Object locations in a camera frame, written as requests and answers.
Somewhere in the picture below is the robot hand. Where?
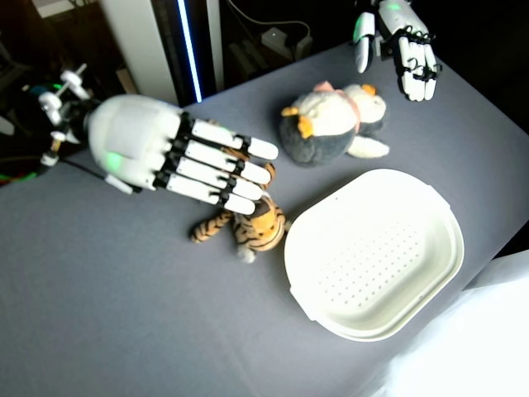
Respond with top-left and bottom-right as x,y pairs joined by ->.
88,93 -> 280,216
352,0 -> 440,103

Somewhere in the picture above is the plush penguin toy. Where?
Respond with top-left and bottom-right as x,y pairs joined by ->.
279,81 -> 392,168

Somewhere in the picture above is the plush tiger toy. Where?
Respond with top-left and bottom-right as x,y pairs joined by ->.
189,119 -> 293,265

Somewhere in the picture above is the white perforated plastic tray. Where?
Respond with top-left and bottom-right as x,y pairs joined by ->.
284,168 -> 466,343

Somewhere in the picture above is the white column with blue light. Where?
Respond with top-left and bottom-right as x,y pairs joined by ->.
98,0 -> 226,105

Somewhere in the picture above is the white power adapter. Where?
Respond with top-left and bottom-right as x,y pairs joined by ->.
260,26 -> 314,63

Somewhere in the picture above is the grey table cloth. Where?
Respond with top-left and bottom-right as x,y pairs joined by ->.
0,39 -> 529,397

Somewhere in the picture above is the grey cable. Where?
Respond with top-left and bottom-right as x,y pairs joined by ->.
225,0 -> 312,41

